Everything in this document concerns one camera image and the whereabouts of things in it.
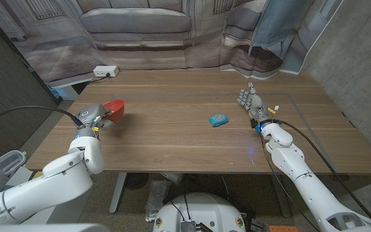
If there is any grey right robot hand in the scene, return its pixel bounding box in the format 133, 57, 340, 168
236, 82, 272, 125

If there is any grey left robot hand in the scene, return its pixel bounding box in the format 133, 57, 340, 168
75, 103, 115, 130

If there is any red plastic bowl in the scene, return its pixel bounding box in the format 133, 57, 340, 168
102, 98, 126, 122

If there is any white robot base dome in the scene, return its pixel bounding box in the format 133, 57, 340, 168
152, 192, 247, 232

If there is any blue phone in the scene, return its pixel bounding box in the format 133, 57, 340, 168
208, 113, 229, 128

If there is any white power strip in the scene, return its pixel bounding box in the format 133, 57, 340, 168
93, 65, 120, 78

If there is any black round floor object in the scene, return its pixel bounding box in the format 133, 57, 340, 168
124, 172, 150, 191

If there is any white table leg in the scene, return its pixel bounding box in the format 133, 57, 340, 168
271, 174, 292, 218
109, 172, 128, 215

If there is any printed living room backdrop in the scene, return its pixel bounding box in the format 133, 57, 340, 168
0, 0, 344, 90

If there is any dark grey partition panel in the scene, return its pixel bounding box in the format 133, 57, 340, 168
0, 3, 62, 165

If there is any white floor platform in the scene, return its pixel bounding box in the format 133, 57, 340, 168
5, 166, 93, 225

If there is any clear plastic bag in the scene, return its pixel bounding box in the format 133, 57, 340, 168
145, 179, 172, 223

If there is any orange box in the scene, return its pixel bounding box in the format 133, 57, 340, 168
269, 225, 299, 232

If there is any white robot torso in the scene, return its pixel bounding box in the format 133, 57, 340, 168
0, 223, 111, 232

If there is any black power strip cord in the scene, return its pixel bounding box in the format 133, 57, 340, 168
88, 73, 111, 85

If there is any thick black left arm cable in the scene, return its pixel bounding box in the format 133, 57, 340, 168
0, 105, 84, 135

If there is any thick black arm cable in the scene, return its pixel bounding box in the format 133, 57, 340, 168
0, 105, 84, 135
271, 119, 371, 222

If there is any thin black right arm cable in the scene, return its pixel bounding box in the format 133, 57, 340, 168
258, 132, 321, 232

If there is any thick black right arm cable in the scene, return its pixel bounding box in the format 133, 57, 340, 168
271, 119, 371, 222

